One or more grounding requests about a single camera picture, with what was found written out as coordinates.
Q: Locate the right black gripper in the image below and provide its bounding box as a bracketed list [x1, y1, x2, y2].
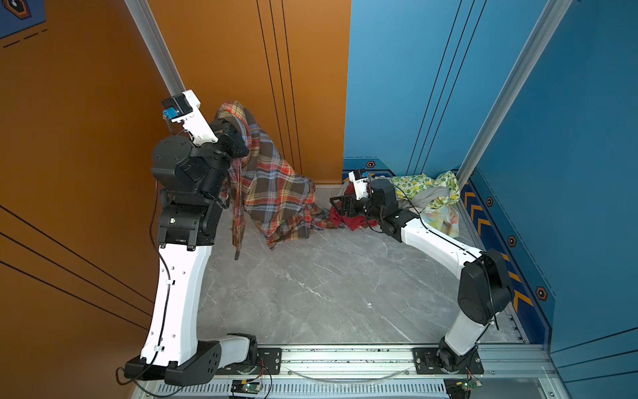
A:
[329, 191, 385, 224]

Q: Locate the plaid brown red cloth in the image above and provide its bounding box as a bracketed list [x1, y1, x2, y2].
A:
[216, 101, 336, 256]

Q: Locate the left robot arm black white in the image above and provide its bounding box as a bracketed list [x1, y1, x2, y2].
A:
[116, 119, 258, 387]

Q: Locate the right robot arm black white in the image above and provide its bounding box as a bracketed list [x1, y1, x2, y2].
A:
[330, 177, 514, 373]

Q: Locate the yellow green lemon print cloth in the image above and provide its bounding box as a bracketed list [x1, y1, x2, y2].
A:
[389, 170, 461, 210]

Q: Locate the pastel floral cloth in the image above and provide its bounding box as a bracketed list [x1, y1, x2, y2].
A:
[421, 206, 459, 238]

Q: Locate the left green circuit board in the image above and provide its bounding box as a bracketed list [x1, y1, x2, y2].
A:
[229, 380, 266, 399]

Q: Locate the right circuit board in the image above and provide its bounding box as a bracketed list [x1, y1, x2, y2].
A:
[444, 378, 483, 399]

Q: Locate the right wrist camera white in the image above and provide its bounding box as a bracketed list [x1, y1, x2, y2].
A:
[348, 169, 371, 200]

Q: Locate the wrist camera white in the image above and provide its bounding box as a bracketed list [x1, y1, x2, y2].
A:
[161, 90, 219, 146]
[348, 169, 371, 200]

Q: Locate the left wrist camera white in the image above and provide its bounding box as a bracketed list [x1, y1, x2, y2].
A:
[161, 90, 219, 146]

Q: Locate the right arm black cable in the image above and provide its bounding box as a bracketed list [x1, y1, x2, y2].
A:
[390, 184, 499, 330]

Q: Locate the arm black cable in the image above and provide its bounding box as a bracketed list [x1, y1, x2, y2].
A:
[115, 181, 175, 387]
[390, 184, 499, 330]

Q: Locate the left aluminium corner post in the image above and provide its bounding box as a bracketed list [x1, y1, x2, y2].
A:
[125, 0, 185, 96]

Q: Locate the aluminium corner post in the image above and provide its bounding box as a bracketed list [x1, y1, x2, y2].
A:
[457, 0, 573, 186]
[125, 0, 185, 96]

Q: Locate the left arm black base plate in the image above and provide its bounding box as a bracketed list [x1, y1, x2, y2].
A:
[216, 347, 282, 377]

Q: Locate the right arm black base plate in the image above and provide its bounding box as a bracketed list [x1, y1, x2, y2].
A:
[411, 347, 484, 375]

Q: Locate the aluminium front rail frame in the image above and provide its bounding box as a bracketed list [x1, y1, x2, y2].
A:
[132, 343, 570, 398]

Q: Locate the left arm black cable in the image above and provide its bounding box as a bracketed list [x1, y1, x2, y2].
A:
[115, 181, 175, 387]

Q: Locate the right aluminium corner post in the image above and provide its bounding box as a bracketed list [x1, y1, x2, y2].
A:
[457, 0, 573, 186]

